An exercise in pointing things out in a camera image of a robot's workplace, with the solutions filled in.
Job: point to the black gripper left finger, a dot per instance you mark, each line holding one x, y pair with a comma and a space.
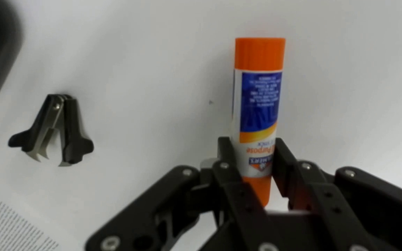
188, 209

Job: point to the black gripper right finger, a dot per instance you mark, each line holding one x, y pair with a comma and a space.
349, 209

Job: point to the orange capped glue stick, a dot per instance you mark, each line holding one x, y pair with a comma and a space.
259, 92

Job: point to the black staple remover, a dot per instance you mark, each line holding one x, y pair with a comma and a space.
70, 134

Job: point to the printed white paper sheet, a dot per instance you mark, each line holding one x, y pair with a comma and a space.
1, 223

